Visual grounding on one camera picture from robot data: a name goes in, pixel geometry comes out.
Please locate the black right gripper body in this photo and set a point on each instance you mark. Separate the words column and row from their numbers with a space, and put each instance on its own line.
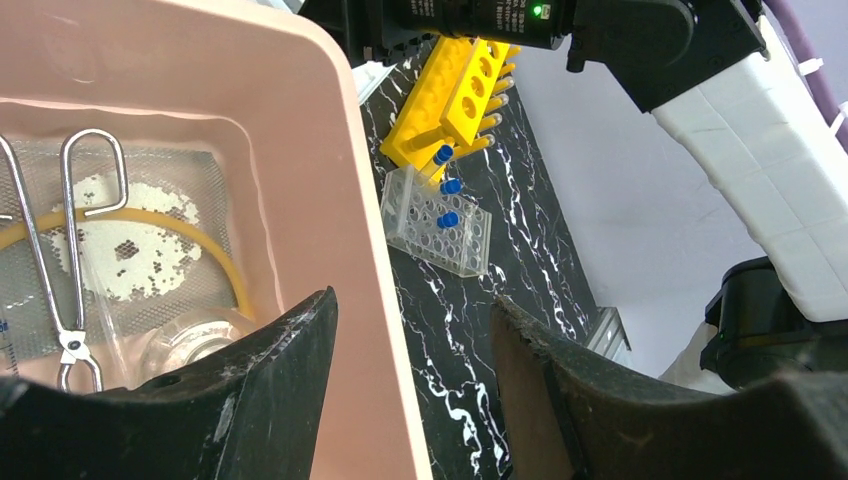
column 620, row 34

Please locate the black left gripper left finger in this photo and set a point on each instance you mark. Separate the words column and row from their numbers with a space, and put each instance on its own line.
column 248, row 411

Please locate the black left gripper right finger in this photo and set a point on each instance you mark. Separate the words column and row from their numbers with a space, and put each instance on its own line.
column 571, row 413

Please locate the clear glass flask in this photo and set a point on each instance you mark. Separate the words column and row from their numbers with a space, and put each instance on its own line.
column 190, row 337

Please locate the blue cap small vial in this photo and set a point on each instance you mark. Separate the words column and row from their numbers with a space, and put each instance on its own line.
column 448, row 220

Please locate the yellow test tube rack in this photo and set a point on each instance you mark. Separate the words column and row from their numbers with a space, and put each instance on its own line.
column 454, row 102

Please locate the blue base graduated cylinder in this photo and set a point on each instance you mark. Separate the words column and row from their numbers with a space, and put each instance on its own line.
column 9, row 363

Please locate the white container lid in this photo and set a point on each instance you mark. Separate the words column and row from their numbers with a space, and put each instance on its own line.
column 368, row 78

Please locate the pink plastic bin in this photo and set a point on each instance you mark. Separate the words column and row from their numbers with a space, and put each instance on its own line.
column 273, row 96

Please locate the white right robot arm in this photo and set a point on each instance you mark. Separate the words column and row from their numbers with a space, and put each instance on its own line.
column 733, row 83

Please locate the clear plastic tube rack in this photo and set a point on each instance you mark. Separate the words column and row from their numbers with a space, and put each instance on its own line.
column 409, row 208

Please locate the blue cap vial in rack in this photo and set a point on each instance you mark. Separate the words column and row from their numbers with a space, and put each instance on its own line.
column 443, row 155

